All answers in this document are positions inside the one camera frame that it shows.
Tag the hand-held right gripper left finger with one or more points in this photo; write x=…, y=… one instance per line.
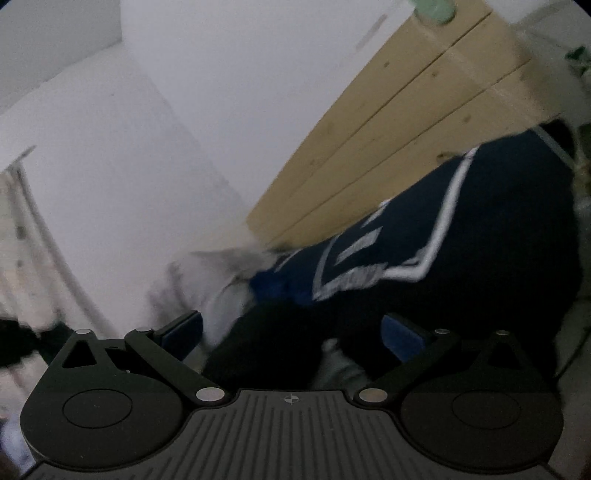
x=183, y=333

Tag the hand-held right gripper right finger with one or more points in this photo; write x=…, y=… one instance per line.
x=401, y=334

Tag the navy jersey with white stripes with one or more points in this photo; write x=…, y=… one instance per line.
x=498, y=221

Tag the wooden headboard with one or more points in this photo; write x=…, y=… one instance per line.
x=392, y=129

